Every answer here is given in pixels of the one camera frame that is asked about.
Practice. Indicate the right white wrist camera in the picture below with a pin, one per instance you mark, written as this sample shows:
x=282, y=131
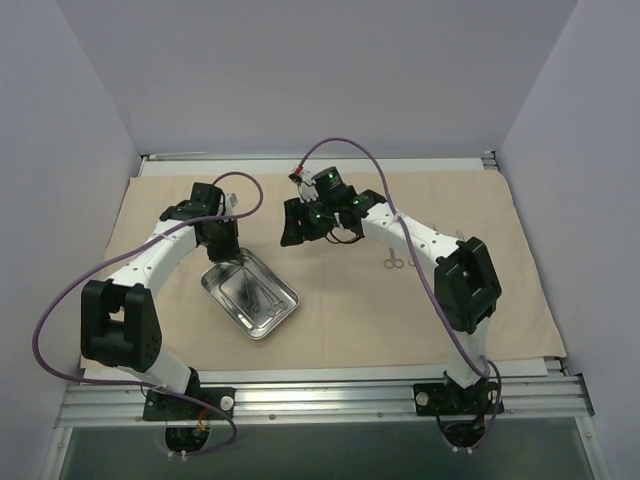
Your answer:
x=305, y=183

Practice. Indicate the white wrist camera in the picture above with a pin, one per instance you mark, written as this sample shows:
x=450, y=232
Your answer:
x=305, y=183
x=230, y=201

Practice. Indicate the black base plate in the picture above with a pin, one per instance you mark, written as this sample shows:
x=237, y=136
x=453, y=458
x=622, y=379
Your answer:
x=440, y=399
x=214, y=403

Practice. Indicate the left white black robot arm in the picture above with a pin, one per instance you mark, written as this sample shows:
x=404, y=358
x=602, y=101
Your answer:
x=119, y=322

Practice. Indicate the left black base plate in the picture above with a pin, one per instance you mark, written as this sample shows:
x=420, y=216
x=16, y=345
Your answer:
x=214, y=403

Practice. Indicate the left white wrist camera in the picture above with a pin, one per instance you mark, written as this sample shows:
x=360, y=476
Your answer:
x=230, y=201

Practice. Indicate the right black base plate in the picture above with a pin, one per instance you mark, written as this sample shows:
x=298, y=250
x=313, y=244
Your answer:
x=440, y=399

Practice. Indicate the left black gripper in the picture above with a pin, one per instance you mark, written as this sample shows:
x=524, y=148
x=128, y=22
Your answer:
x=222, y=248

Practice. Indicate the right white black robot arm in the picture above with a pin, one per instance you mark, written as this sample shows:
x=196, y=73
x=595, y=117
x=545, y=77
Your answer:
x=458, y=275

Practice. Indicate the steel instrument tray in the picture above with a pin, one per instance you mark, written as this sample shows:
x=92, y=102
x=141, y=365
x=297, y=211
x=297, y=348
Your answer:
x=224, y=283

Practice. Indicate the beige cloth wrap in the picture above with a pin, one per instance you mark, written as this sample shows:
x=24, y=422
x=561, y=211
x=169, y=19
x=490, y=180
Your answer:
x=353, y=312

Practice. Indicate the aluminium right side rail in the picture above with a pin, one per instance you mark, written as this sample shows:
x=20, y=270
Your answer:
x=523, y=334

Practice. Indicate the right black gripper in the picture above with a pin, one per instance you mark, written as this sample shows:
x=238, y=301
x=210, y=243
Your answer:
x=298, y=221

